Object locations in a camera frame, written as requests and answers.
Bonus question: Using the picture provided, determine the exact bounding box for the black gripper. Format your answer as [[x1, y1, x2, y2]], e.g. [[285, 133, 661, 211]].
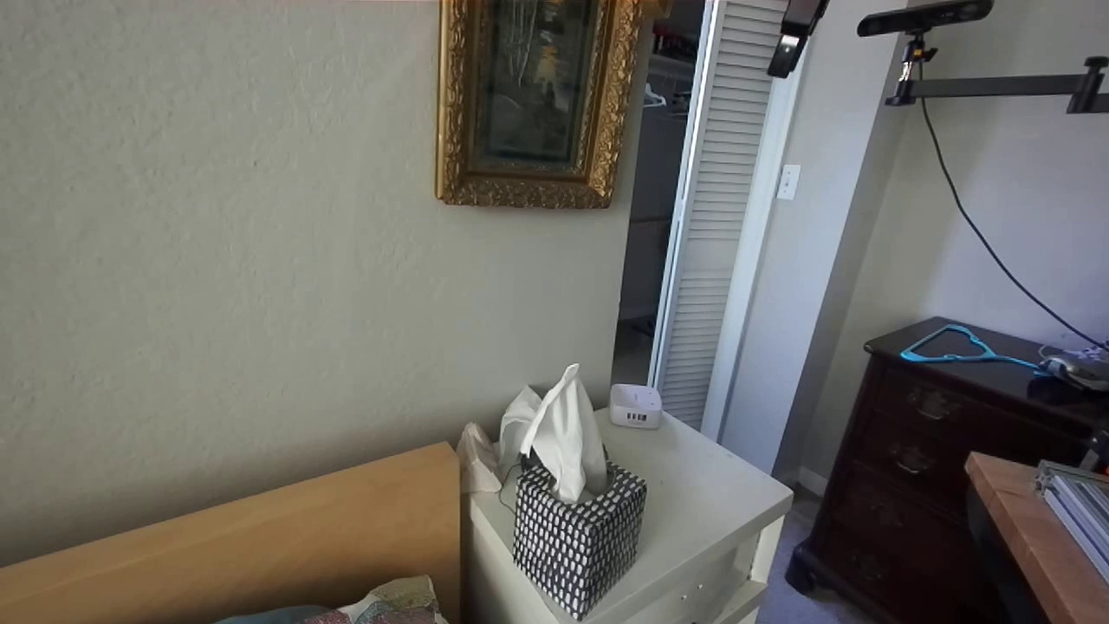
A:
[[765, 0, 832, 82]]

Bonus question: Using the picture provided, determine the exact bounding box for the white tissue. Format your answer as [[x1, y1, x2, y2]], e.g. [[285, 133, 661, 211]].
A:
[[518, 359, 615, 505], [497, 382, 546, 463]]

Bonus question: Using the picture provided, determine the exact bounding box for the black white patterned tissue box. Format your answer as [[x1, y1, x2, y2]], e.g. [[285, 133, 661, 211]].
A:
[[508, 458, 652, 620]]

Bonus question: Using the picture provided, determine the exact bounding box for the white louvered closet door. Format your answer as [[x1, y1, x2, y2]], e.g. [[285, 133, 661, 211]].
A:
[[646, 0, 817, 430]]

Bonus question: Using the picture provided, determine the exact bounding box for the small white device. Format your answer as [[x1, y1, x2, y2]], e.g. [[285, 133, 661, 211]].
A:
[[606, 382, 668, 434]]

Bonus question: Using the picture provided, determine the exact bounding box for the small grey gadget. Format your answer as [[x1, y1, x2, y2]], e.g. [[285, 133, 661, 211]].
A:
[[1037, 342, 1109, 400]]

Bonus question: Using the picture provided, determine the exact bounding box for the dark wooden dresser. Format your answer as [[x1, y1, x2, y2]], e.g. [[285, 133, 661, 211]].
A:
[[786, 314, 1109, 624]]

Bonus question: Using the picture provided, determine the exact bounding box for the white nightstand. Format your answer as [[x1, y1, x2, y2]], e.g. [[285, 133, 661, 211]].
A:
[[462, 403, 797, 624]]

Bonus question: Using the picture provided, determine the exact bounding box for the brown wooden desk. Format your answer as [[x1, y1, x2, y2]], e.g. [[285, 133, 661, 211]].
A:
[[963, 447, 1109, 624]]

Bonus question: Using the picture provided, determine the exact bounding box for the floral bedspread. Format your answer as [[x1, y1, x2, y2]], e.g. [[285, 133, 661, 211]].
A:
[[218, 571, 447, 624]]

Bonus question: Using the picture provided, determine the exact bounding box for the light wooden headboard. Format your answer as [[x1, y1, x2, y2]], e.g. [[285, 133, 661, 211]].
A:
[[0, 440, 464, 624]]

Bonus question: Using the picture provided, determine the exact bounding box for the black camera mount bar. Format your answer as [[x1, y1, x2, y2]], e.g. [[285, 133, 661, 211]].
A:
[[885, 32, 1109, 119]]

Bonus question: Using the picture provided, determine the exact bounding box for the thin black hanging cable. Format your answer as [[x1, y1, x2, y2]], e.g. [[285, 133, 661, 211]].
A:
[[914, 102, 1109, 352]]

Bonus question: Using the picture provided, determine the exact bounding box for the blue cord loop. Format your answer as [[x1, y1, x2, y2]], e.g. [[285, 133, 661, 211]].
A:
[[896, 322, 1049, 375]]

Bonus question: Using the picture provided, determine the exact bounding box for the ornate gold picture frame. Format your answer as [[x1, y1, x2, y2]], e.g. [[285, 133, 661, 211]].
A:
[[432, 0, 647, 211]]

